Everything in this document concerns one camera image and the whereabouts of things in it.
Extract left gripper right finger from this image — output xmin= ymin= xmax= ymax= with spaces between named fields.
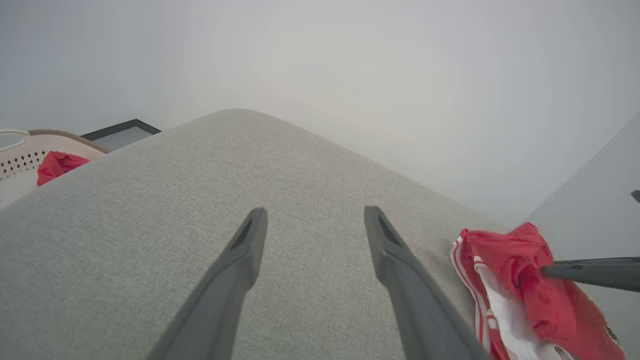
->
xmin=364 ymin=205 xmax=491 ymax=360

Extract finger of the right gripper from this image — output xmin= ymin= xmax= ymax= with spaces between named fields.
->
xmin=552 ymin=256 xmax=640 ymax=265
xmin=541 ymin=263 xmax=640 ymax=293

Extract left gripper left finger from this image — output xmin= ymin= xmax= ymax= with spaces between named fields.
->
xmin=145 ymin=207 xmax=268 ymax=360

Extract red jersey white sleeves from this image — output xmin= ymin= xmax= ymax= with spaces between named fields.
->
xmin=450 ymin=222 xmax=626 ymax=360

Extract grey fabric sofa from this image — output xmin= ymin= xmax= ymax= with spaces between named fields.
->
xmin=0 ymin=108 xmax=526 ymax=360

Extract black framed grey panel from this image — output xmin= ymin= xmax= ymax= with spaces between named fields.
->
xmin=81 ymin=119 xmax=162 ymax=153

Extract red cloth in basket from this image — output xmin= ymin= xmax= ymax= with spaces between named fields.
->
xmin=36 ymin=151 xmax=91 ymax=187

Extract beige laundry basket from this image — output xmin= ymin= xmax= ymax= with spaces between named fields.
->
xmin=0 ymin=129 xmax=110 ymax=211

